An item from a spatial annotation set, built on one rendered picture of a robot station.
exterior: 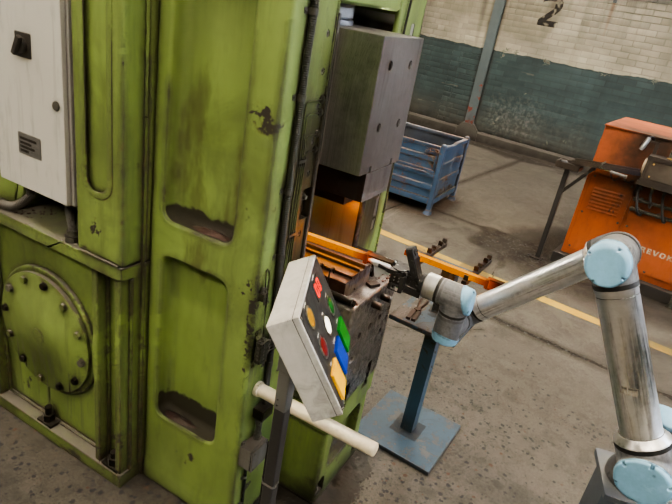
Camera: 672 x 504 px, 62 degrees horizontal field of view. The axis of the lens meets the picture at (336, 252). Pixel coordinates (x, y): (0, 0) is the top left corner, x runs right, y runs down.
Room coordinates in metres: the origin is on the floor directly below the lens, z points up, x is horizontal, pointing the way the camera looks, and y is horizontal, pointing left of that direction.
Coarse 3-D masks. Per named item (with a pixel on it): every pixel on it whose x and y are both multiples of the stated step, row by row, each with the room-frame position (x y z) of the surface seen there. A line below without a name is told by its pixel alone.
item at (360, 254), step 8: (312, 240) 1.86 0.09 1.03; (320, 240) 1.85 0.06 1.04; (328, 240) 1.85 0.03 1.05; (336, 248) 1.82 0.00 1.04; (344, 248) 1.81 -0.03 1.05; (352, 248) 1.81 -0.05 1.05; (360, 256) 1.78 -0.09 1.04; (368, 256) 1.77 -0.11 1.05; (376, 256) 1.77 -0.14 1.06; (392, 264) 1.74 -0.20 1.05
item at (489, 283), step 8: (424, 256) 2.09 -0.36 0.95; (432, 264) 2.07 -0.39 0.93; (440, 264) 2.05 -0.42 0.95; (448, 264) 2.06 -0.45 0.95; (456, 272) 2.02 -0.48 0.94; (464, 272) 2.01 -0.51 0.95; (472, 280) 1.99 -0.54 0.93; (480, 280) 1.97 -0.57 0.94; (488, 280) 1.96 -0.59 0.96; (496, 280) 1.96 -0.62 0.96; (488, 288) 1.96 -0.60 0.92
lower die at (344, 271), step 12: (312, 252) 1.84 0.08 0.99; (336, 252) 1.89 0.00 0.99; (324, 264) 1.77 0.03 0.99; (336, 264) 1.79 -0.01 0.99; (348, 264) 1.78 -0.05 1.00; (336, 276) 1.72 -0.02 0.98; (348, 276) 1.72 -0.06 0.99; (360, 276) 1.78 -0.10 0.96; (336, 288) 1.69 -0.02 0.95; (348, 288) 1.70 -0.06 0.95
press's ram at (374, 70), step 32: (352, 32) 1.67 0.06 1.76; (384, 32) 1.82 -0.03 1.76; (352, 64) 1.66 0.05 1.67; (384, 64) 1.66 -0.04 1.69; (416, 64) 1.88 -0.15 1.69; (352, 96) 1.66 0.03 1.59; (384, 96) 1.69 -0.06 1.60; (352, 128) 1.65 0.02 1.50; (384, 128) 1.74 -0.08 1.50; (320, 160) 1.69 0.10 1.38; (352, 160) 1.64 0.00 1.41; (384, 160) 1.78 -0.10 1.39
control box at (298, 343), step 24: (288, 264) 1.37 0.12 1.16; (312, 264) 1.32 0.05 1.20; (288, 288) 1.22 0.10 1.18; (312, 288) 1.23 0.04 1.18; (288, 312) 1.09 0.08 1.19; (312, 312) 1.14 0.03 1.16; (336, 312) 1.35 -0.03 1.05; (288, 336) 1.05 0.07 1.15; (312, 336) 1.08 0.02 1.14; (288, 360) 1.05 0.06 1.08; (312, 360) 1.05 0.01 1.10; (312, 384) 1.05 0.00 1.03; (312, 408) 1.05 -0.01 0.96; (336, 408) 1.05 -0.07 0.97
